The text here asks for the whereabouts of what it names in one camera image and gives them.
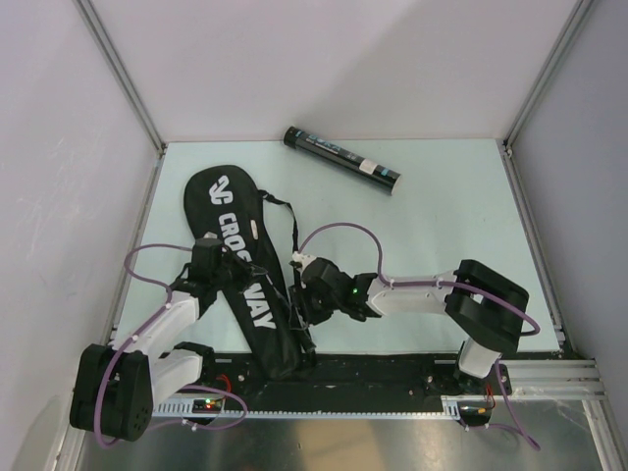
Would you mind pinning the black racket bag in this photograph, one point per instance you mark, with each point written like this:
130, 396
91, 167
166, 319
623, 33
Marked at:
224, 201

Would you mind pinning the aluminium corner post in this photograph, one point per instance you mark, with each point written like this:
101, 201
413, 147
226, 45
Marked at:
568, 34
115, 62

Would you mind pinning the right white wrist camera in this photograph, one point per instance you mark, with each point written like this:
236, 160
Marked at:
301, 260

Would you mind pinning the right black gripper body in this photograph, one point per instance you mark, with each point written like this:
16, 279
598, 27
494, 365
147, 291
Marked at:
312, 307

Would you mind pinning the left aluminium corner post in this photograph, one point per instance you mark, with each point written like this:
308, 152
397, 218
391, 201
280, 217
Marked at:
115, 62

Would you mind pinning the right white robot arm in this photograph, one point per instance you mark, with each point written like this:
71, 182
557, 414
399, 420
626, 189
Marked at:
488, 307

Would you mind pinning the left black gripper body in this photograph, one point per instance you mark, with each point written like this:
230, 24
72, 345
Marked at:
234, 270

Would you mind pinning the black shuttlecock tube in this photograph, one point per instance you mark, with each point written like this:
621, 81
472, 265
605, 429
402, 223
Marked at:
367, 170

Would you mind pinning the right aluminium corner post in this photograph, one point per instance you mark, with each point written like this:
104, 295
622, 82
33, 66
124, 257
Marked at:
568, 34

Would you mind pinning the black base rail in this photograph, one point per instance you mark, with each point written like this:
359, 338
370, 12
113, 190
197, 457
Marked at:
355, 383

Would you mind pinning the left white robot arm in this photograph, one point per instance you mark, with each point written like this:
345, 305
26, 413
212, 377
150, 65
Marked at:
119, 384

